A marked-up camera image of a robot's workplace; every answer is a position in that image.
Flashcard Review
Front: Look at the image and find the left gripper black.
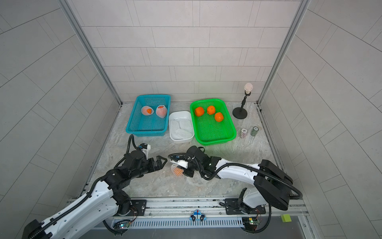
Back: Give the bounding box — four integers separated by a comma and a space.
130, 155, 169, 180

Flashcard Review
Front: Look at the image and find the circuit board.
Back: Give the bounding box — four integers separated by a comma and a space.
242, 217, 260, 231
113, 219, 131, 230

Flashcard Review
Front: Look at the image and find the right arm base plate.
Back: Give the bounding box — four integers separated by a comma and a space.
220, 198, 267, 215

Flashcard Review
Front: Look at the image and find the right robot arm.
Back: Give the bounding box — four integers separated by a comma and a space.
168, 146, 303, 214

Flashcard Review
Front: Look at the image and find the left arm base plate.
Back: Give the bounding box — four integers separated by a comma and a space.
117, 200, 147, 217

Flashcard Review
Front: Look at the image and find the aluminium corner post right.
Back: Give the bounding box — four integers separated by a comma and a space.
257, 0, 310, 106

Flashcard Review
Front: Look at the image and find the white foam net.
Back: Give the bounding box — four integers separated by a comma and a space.
174, 127, 193, 139
170, 120, 180, 135

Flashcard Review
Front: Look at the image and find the green plastic basket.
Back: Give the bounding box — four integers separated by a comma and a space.
190, 99, 237, 145

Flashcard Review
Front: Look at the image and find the aluminium front rail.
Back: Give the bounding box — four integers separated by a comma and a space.
67, 195, 308, 222

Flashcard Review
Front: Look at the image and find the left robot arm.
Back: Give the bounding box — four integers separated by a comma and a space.
22, 135, 168, 239

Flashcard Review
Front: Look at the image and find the teal plastic basket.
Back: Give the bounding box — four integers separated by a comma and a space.
126, 94, 171, 136

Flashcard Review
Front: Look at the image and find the green sticky note block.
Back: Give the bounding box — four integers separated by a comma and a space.
281, 214, 292, 223

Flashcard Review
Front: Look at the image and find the toy car sticker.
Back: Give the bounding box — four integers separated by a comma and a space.
190, 210, 206, 222

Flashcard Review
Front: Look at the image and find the right circuit board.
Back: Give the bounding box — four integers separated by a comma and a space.
242, 217, 260, 231

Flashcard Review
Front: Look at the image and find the left circuit board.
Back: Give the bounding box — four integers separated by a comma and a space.
113, 219, 131, 230

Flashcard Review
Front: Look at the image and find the aluminium corner post left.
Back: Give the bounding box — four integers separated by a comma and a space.
58, 0, 123, 106

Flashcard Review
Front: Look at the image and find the white plastic tub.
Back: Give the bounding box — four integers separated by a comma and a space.
169, 111, 195, 143

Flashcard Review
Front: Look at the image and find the aluminium corner post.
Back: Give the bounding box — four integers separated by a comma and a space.
58, 0, 123, 106
257, 0, 310, 106

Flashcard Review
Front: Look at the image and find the black stand with bulb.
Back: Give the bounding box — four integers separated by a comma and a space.
232, 83, 253, 120

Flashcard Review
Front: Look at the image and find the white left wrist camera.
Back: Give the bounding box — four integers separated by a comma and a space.
138, 143, 151, 159

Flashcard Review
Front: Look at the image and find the netted orange front corner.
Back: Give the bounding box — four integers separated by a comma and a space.
214, 112, 224, 122

